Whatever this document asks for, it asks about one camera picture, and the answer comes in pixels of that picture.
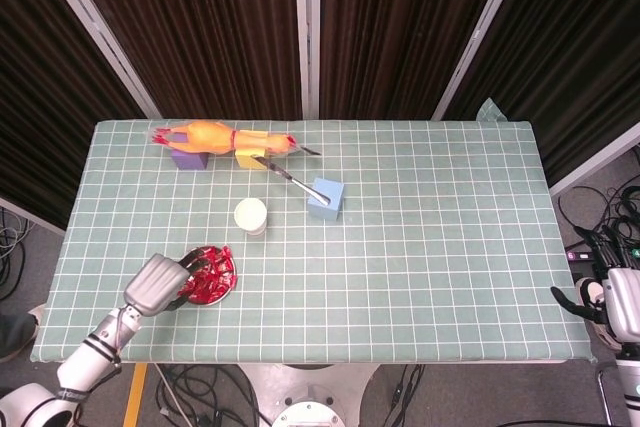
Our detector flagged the steel table knife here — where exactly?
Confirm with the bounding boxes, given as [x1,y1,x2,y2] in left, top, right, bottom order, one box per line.
[254,155,332,207]

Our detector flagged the light blue foam cube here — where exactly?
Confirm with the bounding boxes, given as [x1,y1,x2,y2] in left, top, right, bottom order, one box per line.
[306,177,347,222]

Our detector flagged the metal bowl of candies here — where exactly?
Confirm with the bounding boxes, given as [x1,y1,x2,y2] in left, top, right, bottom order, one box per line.
[181,245,239,306]

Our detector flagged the purple foam cube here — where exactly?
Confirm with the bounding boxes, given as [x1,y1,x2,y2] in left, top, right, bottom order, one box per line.
[172,148,210,171]

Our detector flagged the orange rubber chicken toy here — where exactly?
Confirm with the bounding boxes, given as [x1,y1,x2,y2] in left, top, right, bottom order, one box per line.
[151,120,297,156]

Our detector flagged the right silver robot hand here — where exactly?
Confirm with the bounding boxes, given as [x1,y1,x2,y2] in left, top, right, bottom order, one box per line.
[549,224,640,347]

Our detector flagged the worn light sneaker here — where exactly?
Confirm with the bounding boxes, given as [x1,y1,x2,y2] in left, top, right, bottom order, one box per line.
[27,302,49,343]

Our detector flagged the person leg dark trousers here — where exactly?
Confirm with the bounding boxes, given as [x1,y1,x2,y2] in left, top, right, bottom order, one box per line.
[0,311,40,361]

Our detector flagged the dark brown curtain panel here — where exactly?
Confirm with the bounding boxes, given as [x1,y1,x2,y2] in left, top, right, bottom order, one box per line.
[59,0,304,121]
[0,0,149,231]
[444,0,640,186]
[318,0,511,122]

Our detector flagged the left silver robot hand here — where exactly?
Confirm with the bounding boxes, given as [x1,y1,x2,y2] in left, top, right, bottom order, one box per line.
[123,246,216,317]

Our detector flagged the yellow foam block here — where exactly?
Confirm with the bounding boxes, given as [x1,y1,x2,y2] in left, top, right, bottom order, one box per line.
[234,130,268,171]

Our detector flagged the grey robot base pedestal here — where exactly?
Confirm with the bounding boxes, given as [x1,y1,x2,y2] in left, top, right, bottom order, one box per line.
[238,361,381,427]

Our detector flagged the green checked tablecloth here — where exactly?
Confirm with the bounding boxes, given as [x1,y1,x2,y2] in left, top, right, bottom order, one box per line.
[28,96,599,364]

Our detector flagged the black cable tangle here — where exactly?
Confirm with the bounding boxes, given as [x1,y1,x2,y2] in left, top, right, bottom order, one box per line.
[557,146,640,253]
[149,362,274,427]
[0,206,34,301]
[387,362,426,418]

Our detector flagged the white divider rail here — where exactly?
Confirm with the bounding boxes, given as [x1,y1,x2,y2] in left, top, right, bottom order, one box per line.
[0,196,66,238]
[548,124,640,198]

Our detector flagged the white paper cup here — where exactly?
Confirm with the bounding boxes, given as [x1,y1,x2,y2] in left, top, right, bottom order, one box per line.
[233,196,269,237]

